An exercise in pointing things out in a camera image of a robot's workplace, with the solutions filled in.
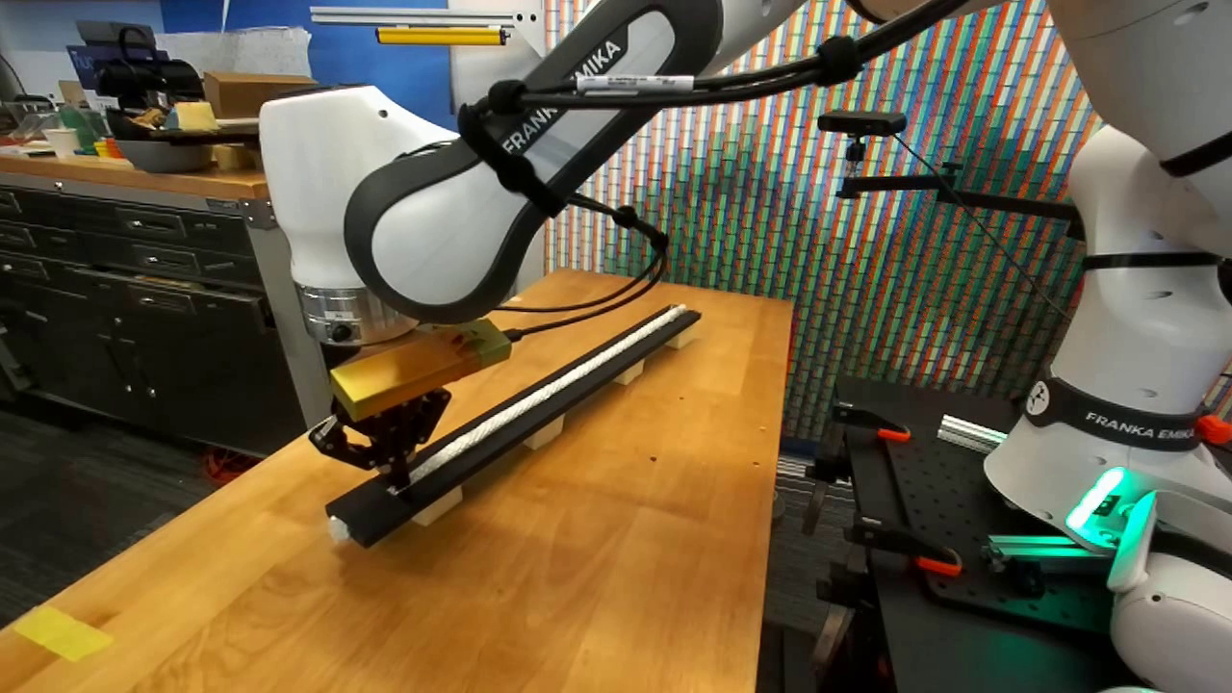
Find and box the black camera boom stand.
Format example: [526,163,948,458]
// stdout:
[816,111,1086,240]

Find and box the blue foam board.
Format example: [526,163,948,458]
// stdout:
[157,0,453,128]

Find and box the long black channel rail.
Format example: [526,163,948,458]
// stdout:
[327,305,699,546]

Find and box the orange handled clamp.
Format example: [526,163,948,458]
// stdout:
[847,514,961,580]
[830,400,914,446]

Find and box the grey metal tool cabinet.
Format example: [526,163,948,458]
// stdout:
[0,156,327,453]

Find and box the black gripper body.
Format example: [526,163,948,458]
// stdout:
[309,389,449,486]

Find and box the yellow tape patch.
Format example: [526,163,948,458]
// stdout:
[13,608,113,661]

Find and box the white braided rope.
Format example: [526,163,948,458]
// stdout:
[406,305,689,486]

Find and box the yellow level bar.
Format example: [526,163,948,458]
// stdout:
[372,25,506,45]

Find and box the black optical breadboard base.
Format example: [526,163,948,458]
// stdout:
[837,381,1134,693]

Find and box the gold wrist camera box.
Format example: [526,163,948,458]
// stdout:
[330,318,513,419]

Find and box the orange handled clamp rear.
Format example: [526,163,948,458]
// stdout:
[830,400,914,446]

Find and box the wooden box on cabinet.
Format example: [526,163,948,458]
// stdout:
[205,72,314,119]

